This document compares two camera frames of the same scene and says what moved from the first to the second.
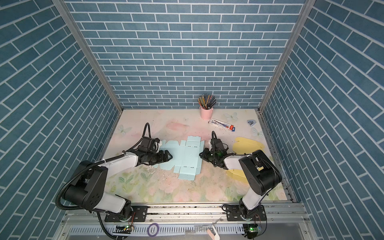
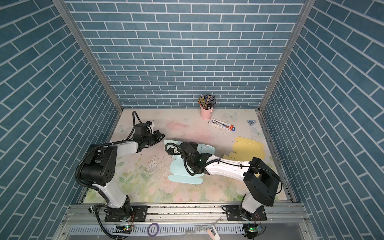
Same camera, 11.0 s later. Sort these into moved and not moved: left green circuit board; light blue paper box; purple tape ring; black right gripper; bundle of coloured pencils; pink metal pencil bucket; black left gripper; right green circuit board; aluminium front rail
Moved: black left gripper; light blue paper box; black right gripper
Not moved: aluminium front rail; pink metal pencil bucket; purple tape ring; right green circuit board; bundle of coloured pencils; left green circuit board
